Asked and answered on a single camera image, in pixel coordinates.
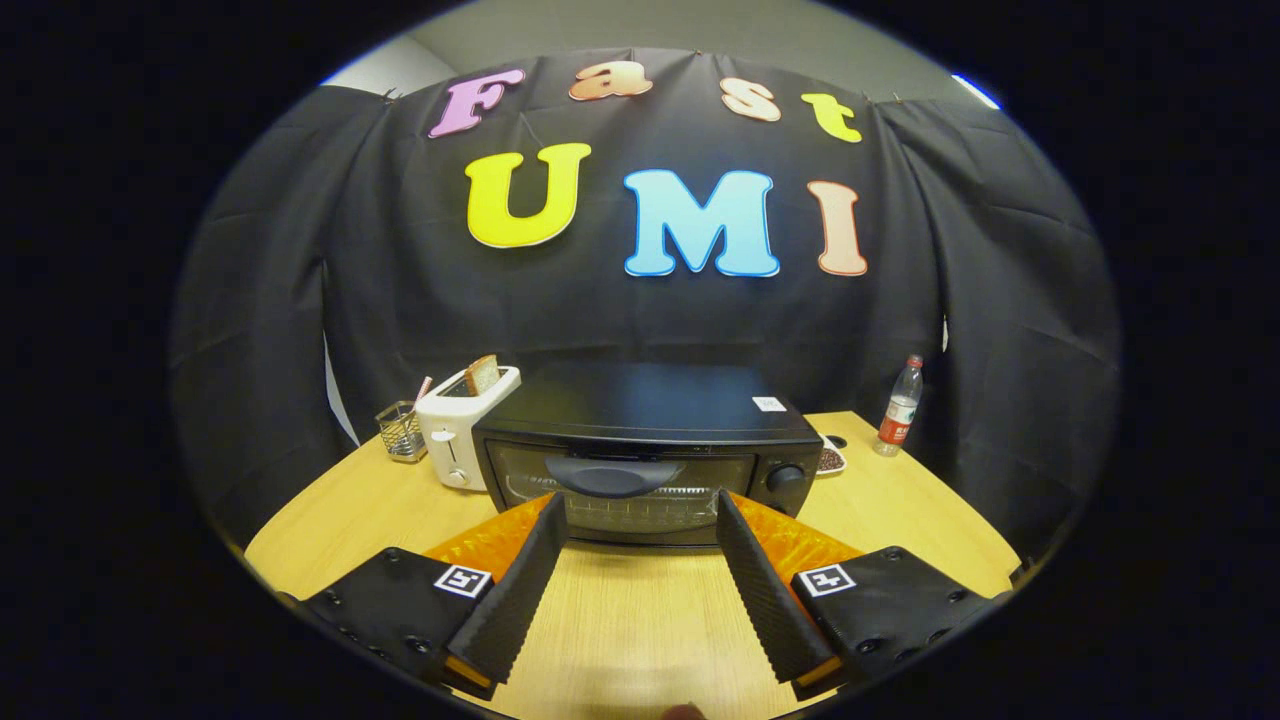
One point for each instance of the pink straw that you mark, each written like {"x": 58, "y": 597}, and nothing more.
{"x": 424, "y": 390}

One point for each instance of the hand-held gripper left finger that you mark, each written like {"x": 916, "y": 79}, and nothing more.
{"x": 515, "y": 600}

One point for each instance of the small white dish of beans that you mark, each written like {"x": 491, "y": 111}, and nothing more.
{"x": 831, "y": 460}

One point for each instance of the white pop-up toaster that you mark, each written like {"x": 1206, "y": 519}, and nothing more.
{"x": 450, "y": 430}

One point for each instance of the plastic bottle with red label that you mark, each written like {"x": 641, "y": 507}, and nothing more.
{"x": 900, "y": 415}

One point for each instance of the black toaster oven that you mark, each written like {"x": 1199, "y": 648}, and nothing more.
{"x": 640, "y": 400}

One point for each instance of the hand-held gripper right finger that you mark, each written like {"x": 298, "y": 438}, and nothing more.
{"x": 765, "y": 600}

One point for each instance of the brown bread slice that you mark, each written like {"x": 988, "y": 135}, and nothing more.
{"x": 484, "y": 376}

